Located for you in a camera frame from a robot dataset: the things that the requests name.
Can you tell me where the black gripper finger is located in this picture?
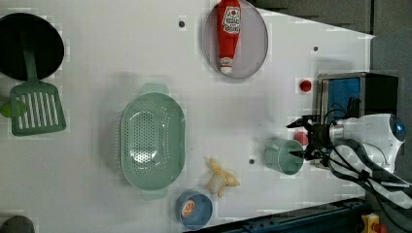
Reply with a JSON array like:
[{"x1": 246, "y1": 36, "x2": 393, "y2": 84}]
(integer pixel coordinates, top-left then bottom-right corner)
[
  {"x1": 290, "y1": 150, "x2": 310, "y2": 159},
  {"x1": 287, "y1": 117, "x2": 309, "y2": 128}
]

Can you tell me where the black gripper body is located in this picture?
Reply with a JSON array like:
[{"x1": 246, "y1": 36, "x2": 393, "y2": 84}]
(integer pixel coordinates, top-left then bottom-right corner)
[{"x1": 306, "y1": 116, "x2": 330, "y2": 160}]

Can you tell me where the light green mug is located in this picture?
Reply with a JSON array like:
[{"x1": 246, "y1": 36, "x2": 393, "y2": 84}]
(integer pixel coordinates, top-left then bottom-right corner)
[{"x1": 264, "y1": 139, "x2": 303, "y2": 175}]

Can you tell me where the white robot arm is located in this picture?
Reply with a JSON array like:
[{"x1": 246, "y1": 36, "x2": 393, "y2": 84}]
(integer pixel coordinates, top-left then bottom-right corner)
[{"x1": 289, "y1": 114, "x2": 411, "y2": 210}]

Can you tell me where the pink strawberry toy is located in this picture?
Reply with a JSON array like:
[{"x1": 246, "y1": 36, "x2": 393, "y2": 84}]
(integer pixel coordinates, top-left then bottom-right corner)
[{"x1": 293, "y1": 131, "x2": 309, "y2": 146}]

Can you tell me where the silver toaster oven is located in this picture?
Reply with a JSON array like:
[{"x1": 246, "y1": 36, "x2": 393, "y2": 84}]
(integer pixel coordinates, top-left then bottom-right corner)
[{"x1": 316, "y1": 72, "x2": 398, "y2": 124}]

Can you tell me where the peeled toy banana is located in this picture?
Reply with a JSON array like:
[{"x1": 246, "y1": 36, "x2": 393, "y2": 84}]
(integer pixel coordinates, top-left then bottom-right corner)
[{"x1": 206, "y1": 158, "x2": 240, "y2": 197}]

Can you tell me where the yellow emergency stop box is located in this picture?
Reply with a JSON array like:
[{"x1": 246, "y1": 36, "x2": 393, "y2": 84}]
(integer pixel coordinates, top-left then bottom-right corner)
[{"x1": 361, "y1": 214, "x2": 388, "y2": 233}]

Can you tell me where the grey round plate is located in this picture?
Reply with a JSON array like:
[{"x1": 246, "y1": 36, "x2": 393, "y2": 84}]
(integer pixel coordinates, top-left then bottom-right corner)
[{"x1": 202, "y1": 0, "x2": 268, "y2": 79}]

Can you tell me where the blue bowl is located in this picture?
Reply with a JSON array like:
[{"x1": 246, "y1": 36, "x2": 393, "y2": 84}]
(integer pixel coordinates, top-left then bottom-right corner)
[{"x1": 175, "y1": 190, "x2": 213, "y2": 231}]

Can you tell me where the red ketchup bottle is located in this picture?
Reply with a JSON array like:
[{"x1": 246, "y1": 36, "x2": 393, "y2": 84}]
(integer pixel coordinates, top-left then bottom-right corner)
[{"x1": 217, "y1": 0, "x2": 241, "y2": 74}]

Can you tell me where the orange slice toy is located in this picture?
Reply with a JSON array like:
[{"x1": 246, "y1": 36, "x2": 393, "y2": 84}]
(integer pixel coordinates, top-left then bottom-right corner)
[{"x1": 181, "y1": 199, "x2": 195, "y2": 217}]

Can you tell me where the green perforated colander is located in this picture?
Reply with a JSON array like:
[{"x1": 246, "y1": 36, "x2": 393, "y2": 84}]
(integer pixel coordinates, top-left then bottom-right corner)
[{"x1": 120, "y1": 83, "x2": 186, "y2": 201}]

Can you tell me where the black frying pan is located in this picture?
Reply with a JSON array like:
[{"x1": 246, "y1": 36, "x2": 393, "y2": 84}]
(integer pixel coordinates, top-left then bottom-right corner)
[{"x1": 0, "y1": 13, "x2": 65, "y2": 81}]

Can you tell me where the green slotted spatula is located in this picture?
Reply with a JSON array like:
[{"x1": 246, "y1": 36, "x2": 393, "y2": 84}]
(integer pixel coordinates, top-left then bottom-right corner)
[{"x1": 10, "y1": 32, "x2": 66, "y2": 137}]

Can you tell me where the grey round object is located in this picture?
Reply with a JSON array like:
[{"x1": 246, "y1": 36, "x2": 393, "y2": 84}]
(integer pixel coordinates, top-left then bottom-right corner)
[{"x1": 0, "y1": 216, "x2": 35, "y2": 233}]

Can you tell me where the lime green toy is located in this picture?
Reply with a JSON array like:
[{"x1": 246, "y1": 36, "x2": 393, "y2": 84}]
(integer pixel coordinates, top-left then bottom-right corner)
[{"x1": 0, "y1": 101, "x2": 27, "y2": 118}]

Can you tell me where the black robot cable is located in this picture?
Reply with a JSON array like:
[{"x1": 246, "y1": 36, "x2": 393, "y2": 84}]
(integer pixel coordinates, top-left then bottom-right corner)
[{"x1": 322, "y1": 102, "x2": 412, "y2": 233}]

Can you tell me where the blue metal frame rail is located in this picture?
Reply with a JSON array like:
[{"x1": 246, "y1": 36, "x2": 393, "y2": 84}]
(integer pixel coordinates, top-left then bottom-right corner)
[{"x1": 185, "y1": 198, "x2": 371, "y2": 233}]

